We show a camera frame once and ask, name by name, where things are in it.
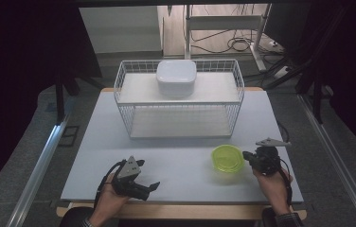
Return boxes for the person's left hand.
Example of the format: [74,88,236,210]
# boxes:
[89,172,132,226]

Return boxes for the white wire rack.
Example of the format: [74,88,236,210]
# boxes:
[113,59,246,140]

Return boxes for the silver metal rail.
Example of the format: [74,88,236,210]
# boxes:
[6,113,70,227]
[296,94,356,227]

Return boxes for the black floor cables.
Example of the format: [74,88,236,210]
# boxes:
[190,28,283,55]

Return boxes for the green translucent bowl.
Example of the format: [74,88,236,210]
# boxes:
[210,144,246,174]

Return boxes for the person's right hand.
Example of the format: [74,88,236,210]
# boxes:
[252,166,294,217]

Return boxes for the white metal desk frame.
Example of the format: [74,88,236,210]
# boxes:
[184,3,273,72]

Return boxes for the black metal stand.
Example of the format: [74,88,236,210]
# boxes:
[53,61,106,125]
[262,46,327,125]

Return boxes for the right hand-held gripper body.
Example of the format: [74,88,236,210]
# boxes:
[247,137,293,177]

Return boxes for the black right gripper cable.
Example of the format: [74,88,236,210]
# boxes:
[278,159,294,207]

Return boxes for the white power strip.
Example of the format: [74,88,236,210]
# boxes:
[273,65,292,79]

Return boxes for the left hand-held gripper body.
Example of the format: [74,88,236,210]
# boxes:
[103,155,151,201]

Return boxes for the white square bowl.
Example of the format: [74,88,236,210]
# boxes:
[155,60,198,98]

